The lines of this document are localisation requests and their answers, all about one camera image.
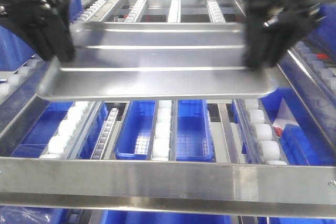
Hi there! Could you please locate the left steel divider rail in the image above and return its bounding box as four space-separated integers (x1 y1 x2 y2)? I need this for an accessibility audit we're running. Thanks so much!
0 0 128 157

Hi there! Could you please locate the blue bin below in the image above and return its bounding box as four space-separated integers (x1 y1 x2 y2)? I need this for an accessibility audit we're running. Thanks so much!
114 100 214 162
11 101 108 159
230 87 336 166

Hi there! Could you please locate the blue bin below right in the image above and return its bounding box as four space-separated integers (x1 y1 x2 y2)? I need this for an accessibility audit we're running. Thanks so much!
230 87 336 166

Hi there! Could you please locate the steel front shelf rail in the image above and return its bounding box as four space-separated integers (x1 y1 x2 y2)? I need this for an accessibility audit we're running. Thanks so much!
1 157 335 219

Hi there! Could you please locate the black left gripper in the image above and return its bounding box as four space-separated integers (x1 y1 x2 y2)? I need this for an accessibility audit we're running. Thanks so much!
1 0 76 62

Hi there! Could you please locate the far left roller track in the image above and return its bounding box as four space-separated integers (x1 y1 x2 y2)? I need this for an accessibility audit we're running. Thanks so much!
0 0 106 104

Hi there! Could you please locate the white roller track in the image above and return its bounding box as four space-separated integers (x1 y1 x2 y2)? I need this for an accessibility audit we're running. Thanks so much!
39 0 148 159
151 0 181 161
206 0 288 166

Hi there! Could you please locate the far right roller track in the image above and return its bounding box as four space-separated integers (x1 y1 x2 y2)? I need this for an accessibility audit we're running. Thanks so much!
294 41 335 93

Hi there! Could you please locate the blue bin bottom centre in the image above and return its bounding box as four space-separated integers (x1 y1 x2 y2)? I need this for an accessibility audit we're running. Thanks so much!
100 210 232 224

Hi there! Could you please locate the large blue bin left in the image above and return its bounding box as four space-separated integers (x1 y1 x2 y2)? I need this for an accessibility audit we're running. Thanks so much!
1 0 83 71

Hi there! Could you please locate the right white roller track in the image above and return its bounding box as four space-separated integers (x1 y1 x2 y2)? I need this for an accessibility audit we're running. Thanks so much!
206 0 288 166

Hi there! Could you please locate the blue bin below middle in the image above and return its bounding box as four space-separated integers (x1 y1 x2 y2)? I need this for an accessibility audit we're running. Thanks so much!
114 100 214 162

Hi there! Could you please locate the silver ribbed metal tray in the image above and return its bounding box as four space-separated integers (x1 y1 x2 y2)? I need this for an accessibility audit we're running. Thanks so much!
36 22 277 101

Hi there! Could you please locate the lower level roller track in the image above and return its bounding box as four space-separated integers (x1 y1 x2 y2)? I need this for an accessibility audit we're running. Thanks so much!
90 108 119 160

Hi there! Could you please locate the middle white roller track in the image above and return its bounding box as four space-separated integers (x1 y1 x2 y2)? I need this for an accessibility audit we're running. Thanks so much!
151 0 181 161

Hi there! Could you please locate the right steel divider rail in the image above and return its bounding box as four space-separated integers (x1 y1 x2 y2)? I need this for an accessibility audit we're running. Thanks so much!
233 0 336 141

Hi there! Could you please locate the blue bin below left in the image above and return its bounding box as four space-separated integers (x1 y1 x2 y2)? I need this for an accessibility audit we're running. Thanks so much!
11 101 108 159

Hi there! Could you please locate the large blue bin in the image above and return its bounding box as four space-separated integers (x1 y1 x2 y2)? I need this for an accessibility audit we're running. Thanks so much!
1 0 83 71
306 3 335 61

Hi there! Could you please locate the steel divider rail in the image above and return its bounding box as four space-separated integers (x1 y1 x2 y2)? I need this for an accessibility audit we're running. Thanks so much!
0 0 128 157
233 0 336 141

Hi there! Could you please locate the lower steel support bar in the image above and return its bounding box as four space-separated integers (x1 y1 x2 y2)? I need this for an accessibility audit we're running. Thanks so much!
218 103 240 164

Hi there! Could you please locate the left white roller track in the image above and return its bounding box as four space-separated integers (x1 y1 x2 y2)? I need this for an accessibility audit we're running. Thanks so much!
39 0 148 159

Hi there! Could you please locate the large blue bin right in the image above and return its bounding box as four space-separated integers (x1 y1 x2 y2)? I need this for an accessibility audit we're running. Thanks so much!
306 3 335 61

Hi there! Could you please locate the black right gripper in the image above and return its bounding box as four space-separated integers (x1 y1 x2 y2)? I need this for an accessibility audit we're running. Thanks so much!
199 0 325 68

